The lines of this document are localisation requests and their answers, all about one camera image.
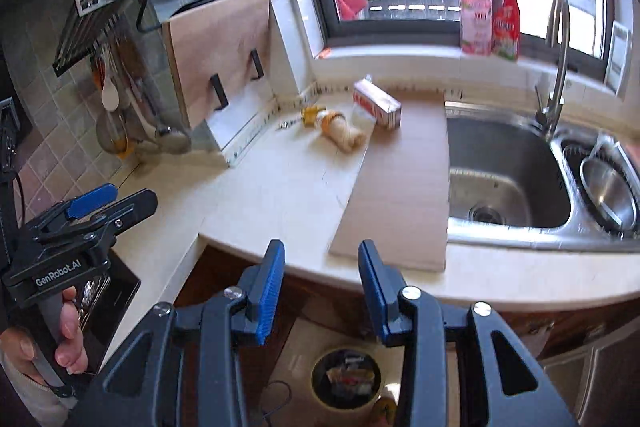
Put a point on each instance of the black drain basket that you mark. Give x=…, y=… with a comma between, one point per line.
x=572, y=157

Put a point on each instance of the wooden base cabinet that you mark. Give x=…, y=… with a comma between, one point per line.
x=575, y=327

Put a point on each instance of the pink drink carton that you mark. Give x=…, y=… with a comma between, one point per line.
x=375, y=102

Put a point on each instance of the mesh skimmer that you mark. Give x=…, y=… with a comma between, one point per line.
x=112, y=137

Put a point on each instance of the small foil scrap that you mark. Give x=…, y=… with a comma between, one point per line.
x=286, y=125

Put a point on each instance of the small orange scrap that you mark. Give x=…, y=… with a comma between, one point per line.
x=324, y=53

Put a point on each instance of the wooden cutting board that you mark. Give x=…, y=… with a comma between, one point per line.
x=215, y=42

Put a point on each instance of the stainless steel sink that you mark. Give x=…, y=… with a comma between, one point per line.
x=500, y=167

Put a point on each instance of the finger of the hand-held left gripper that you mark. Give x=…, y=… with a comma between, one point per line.
x=135, y=207
x=92, y=199

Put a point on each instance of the steel faucet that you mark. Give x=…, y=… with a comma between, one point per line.
x=552, y=107

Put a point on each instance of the white cutting board rack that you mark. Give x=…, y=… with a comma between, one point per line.
x=235, y=127

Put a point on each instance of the pink detergent bottle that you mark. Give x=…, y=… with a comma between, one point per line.
x=475, y=27

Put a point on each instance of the cardboard sheet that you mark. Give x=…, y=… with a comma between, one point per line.
x=400, y=187

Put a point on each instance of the metal knife rack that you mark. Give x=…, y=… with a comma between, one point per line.
x=85, y=32

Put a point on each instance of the round trash bin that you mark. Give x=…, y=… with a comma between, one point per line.
x=316, y=382

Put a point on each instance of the person's left hand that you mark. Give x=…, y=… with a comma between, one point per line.
x=72, y=347

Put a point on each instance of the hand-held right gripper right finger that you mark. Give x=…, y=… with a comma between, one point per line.
x=372, y=292

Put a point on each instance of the steel bowl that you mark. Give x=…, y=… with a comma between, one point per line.
x=607, y=192

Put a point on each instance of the white rice spoon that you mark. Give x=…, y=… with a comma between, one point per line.
x=110, y=97

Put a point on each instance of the red spray bottle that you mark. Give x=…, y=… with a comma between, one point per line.
x=505, y=27

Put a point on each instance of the yellow plastic wrapper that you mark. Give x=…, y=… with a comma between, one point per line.
x=312, y=113

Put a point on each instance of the loofah sponge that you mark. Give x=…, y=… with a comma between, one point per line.
x=342, y=132

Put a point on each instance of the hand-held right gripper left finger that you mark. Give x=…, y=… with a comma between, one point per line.
x=267, y=287

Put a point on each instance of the person's left forearm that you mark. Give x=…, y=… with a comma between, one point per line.
x=25, y=402

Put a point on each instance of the black induction cooktop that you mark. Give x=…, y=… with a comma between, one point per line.
x=120, y=297

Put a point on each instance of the white wall outlet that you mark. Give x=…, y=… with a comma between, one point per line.
x=617, y=52

